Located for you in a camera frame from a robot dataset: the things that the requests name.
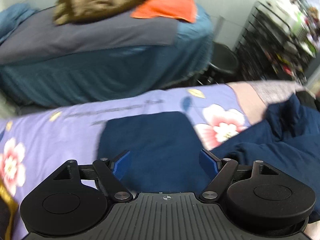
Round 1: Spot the navy blue jacket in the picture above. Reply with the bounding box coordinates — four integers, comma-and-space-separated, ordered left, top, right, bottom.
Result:
96, 93, 320, 224

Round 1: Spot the lilac floral bed sheet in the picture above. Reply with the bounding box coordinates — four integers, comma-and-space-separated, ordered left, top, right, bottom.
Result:
0, 83, 253, 240

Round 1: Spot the black quilted jacket yellow lining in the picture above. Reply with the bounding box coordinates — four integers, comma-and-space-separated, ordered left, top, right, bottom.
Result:
0, 180, 18, 240

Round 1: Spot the black round stool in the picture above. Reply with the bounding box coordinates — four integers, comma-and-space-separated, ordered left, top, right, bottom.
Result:
197, 42, 240, 85

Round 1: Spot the black storage rack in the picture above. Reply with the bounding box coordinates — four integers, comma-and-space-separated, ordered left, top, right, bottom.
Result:
235, 0, 319, 85

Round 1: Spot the olive brown fleece jacket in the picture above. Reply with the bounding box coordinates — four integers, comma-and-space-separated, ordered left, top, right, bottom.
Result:
53, 0, 146, 25

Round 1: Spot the orange cloth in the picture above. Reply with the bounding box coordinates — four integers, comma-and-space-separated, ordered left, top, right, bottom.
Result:
131, 0, 197, 23

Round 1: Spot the light blue quilt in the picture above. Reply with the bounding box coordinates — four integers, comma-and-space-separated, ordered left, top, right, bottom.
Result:
0, 3, 38, 44

